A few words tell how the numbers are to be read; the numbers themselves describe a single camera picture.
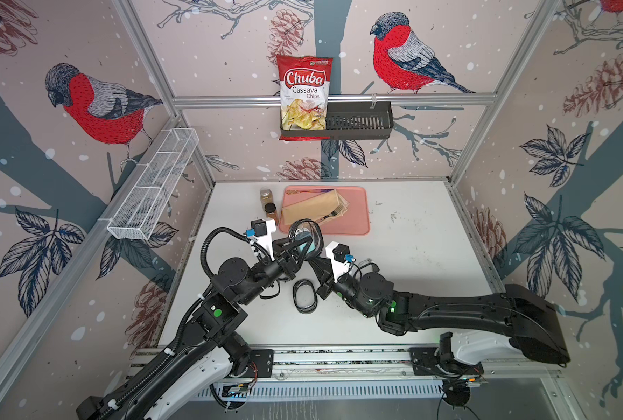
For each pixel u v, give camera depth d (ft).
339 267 1.84
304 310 2.68
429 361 2.41
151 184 2.55
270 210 3.29
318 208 3.66
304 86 2.73
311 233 2.16
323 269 1.97
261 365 2.40
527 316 1.52
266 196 3.41
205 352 1.57
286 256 1.84
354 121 3.51
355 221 3.52
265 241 1.80
